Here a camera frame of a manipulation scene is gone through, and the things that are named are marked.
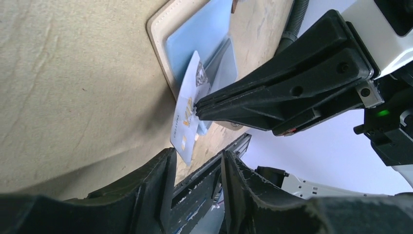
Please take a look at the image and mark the right black corrugated hose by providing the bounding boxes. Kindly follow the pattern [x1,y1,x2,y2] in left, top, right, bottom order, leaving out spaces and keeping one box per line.
[274,0,310,57]

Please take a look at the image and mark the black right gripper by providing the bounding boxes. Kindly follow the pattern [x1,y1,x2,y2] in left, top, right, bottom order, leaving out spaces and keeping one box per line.
[196,10,384,136]

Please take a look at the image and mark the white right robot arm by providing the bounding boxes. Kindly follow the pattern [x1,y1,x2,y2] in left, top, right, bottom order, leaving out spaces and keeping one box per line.
[196,0,413,184]

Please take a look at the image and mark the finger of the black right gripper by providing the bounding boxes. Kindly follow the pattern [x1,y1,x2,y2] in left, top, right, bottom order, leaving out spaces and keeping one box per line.
[197,80,363,136]

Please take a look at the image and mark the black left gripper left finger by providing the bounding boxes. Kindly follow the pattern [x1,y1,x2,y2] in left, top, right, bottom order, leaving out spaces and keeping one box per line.
[0,148,177,234]

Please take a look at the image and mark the brown open card holder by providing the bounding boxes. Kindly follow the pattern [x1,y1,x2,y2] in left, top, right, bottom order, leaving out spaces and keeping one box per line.
[231,0,241,14]

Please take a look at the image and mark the cream card holder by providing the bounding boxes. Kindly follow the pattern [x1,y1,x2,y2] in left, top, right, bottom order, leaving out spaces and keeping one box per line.
[146,0,252,132]

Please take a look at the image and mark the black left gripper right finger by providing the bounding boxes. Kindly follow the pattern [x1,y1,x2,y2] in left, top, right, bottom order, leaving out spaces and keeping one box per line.
[221,151,413,234]

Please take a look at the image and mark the printed card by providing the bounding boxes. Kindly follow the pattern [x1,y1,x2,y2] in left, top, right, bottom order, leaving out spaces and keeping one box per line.
[170,51,211,166]

